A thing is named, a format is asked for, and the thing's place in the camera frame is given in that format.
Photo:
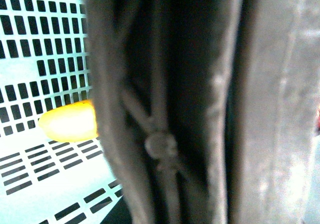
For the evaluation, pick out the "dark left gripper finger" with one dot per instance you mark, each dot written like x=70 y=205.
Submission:
x=274 y=96

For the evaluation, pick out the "brown basket handle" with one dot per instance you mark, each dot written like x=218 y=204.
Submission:
x=160 y=71

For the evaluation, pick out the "yellow mango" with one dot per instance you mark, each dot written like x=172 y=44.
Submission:
x=70 y=123

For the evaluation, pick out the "teal plastic shopping basket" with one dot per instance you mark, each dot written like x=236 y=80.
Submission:
x=44 y=65

